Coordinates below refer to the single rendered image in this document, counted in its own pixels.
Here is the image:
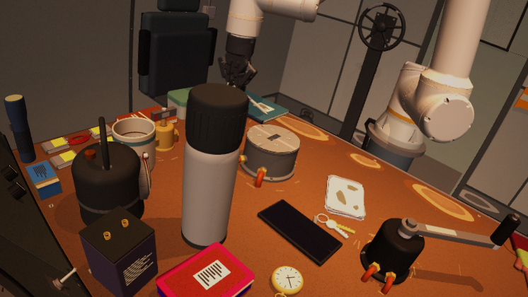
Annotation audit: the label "white open cylinder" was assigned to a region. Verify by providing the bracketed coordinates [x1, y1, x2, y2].
[111, 117, 157, 173]

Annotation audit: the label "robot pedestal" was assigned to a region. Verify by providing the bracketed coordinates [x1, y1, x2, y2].
[365, 122, 427, 173]

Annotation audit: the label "blue labelled box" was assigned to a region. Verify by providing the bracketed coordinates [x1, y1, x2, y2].
[25, 160, 63, 201]

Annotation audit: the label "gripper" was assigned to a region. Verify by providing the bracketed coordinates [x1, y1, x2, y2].
[217, 33, 258, 91]

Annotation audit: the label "dark purple battery box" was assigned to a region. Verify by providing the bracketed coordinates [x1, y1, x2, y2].
[78, 205, 159, 297]

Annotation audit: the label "black cab seat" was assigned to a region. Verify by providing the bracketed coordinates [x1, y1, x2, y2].
[137, 0, 219, 100]

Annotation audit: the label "white box with green lid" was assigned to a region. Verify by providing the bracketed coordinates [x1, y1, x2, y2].
[166, 86, 195, 121]

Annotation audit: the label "blue flashlight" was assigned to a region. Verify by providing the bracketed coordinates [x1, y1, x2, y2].
[4, 93, 38, 164]

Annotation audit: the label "black handwheel on post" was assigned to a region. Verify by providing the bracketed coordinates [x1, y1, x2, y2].
[338, 2, 407, 142]

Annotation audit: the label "black control console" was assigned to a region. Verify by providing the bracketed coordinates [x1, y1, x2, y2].
[0, 132, 93, 297]

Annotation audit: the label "black cylindrical brake stand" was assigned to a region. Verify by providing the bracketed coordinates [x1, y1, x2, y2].
[360, 218, 426, 286]

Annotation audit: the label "keys on ring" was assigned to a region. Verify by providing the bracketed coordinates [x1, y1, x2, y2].
[312, 213, 356, 240]

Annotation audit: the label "black round brake valve body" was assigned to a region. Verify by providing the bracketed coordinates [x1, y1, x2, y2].
[71, 141, 146, 226]

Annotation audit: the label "teal book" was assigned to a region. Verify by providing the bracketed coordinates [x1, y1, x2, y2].
[245, 90, 290, 125]

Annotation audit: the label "white toggle switch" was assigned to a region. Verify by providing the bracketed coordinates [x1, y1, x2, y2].
[52, 267, 79, 291]

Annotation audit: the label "orange stub lever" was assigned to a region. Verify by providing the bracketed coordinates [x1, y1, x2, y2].
[253, 166, 268, 189]

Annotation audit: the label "grey round slotted stand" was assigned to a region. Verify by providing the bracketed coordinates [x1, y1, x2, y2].
[239, 123, 302, 183]

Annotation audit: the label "thin black brake handle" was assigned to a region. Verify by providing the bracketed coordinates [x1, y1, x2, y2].
[97, 116, 112, 172]

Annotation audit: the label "grey cock handle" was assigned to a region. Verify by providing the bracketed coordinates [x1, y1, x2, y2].
[149, 106, 178, 123]

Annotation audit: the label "white flask with black cap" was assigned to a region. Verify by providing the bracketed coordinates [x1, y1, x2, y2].
[180, 82, 250, 250]

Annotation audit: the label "yellow pocket watch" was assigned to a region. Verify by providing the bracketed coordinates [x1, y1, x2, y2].
[270, 265, 305, 297]

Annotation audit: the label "red wire loop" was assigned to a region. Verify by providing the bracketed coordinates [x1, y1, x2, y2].
[67, 132, 92, 146]

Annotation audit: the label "grey pad with yellow label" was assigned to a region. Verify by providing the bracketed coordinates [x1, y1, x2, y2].
[88, 124, 113, 140]
[40, 136, 71, 155]
[49, 148, 79, 170]

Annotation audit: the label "grey lever with black grip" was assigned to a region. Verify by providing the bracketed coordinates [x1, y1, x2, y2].
[397, 213, 522, 251]

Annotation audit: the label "red labelled box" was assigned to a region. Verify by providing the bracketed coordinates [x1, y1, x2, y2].
[155, 241, 256, 297]

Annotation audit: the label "red flat tray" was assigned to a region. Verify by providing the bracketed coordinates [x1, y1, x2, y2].
[115, 105, 178, 124]

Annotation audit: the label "white stained rag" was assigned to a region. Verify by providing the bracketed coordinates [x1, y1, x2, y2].
[323, 174, 367, 222]

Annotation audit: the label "black tablet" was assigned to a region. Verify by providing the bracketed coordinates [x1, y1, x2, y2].
[256, 199, 344, 267]

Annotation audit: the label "orange pipe stub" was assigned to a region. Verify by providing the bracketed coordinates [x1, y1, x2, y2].
[360, 262, 381, 284]
[380, 271, 397, 296]

